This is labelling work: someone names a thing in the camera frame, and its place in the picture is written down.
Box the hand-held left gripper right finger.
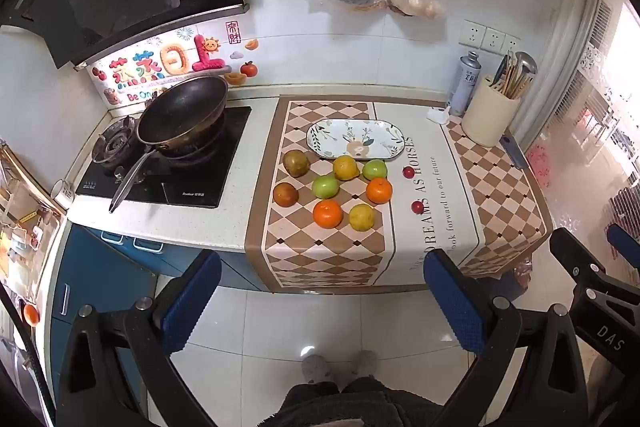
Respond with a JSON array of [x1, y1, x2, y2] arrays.
[[422, 249, 589, 427]]

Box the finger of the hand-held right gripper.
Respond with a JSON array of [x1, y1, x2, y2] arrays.
[[606, 223, 640, 265], [549, 227, 640, 314]]

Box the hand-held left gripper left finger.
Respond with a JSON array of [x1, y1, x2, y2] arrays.
[[57, 249, 223, 427]]

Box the yellow citrus fruit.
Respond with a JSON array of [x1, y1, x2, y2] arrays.
[[333, 155, 360, 181], [348, 203, 375, 232]]

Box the orange tangerine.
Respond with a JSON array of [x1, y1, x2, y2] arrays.
[[366, 177, 393, 205], [313, 199, 344, 229]]

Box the brown round fruit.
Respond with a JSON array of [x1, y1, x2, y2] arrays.
[[272, 182, 300, 208]]

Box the green round fruit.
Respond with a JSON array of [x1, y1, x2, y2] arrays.
[[362, 159, 389, 181], [312, 175, 340, 200]]

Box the brown green mottled fruit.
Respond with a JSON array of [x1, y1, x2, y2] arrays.
[[282, 149, 310, 178]]

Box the white floral oval plate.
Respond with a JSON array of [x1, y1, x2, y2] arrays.
[[306, 119, 407, 160]]

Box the blue kitchen cabinet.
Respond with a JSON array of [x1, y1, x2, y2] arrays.
[[50, 224, 271, 408]]

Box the grey slipper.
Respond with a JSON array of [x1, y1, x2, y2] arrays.
[[346, 350, 379, 380], [302, 354, 335, 384]]

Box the black gas stove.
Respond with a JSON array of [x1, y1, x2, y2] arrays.
[[75, 106, 252, 208]]

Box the kitchen cleaver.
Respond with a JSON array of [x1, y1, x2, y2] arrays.
[[501, 134, 529, 170]]

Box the brown checkered table mat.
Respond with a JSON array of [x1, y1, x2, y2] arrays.
[[245, 95, 553, 294]]

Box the person's legs in dark pants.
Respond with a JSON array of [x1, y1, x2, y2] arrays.
[[277, 379, 443, 427]]

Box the cream utensil holder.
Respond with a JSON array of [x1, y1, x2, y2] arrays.
[[461, 81, 522, 148]]

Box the white mug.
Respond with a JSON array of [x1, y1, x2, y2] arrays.
[[51, 179, 77, 210]]

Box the bundle of chopsticks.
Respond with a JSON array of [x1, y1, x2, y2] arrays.
[[500, 56, 532, 100]]

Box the refrigerator with stickers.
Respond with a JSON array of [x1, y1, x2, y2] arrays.
[[0, 139, 68, 427]]

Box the metal ladle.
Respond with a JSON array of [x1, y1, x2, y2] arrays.
[[515, 51, 538, 78]]

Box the grey spray can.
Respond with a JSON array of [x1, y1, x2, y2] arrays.
[[448, 52, 482, 116]]

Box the black wok with handle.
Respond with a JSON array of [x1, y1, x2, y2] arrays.
[[109, 76, 229, 214]]

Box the colourful wall sticker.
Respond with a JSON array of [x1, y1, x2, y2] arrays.
[[85, 21, 261, 105]]

